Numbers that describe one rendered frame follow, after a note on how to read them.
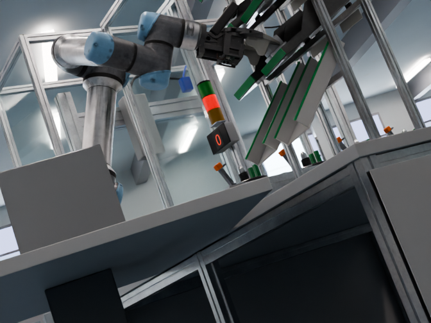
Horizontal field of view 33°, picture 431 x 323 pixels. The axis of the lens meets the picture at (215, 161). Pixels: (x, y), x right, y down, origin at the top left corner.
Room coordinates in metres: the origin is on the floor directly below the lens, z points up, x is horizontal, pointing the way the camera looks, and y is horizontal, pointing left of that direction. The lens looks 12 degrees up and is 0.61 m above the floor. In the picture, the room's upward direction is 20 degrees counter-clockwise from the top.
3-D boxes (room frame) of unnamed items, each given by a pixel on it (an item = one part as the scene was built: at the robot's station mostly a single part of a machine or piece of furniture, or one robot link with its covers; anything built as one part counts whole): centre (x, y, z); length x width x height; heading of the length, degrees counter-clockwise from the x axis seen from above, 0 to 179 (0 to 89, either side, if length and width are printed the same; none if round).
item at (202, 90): (2.44, -0.06, 1.39); 0.05 x 0.05 x 0.05
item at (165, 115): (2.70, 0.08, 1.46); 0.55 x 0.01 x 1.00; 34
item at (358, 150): (2.47, -0.43, 0.85); 1.50 x 1.41 x 0.03; 34
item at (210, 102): (2.44, -0.06, 1.34); 0.05 x 0.05 x 0.05
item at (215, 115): (2.44, -0.06, 1.29); 0.05 x 0.05 x 0.05
